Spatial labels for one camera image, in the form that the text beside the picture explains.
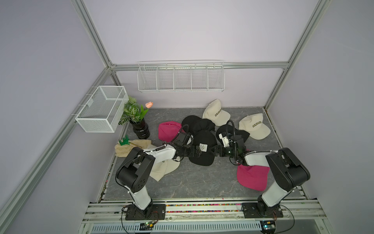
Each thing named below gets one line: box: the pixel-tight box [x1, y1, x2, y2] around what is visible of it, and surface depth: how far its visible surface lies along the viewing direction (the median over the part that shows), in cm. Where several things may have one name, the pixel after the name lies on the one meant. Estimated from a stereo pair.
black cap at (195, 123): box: [181, 115, 216, 136], surface depth 104 cm
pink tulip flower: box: [145, 101, 154, 109], surface depth 88 cm
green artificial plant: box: [118, 96, 150, 126], surface depth 85 cm
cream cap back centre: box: [202, 98, 231, 127], surface depth 114 cm
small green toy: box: [118, 134, 131, 146], surface depth 101 cm
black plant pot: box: [129, 117, 151, 140], surface depth 99 cm
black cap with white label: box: [188, 129, 218, 167], surface depth 93 cm
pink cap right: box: [236, 164, 270, 192], surface depth 86 cm
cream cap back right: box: [238, 113, 271, 140], surface depth 107 cm
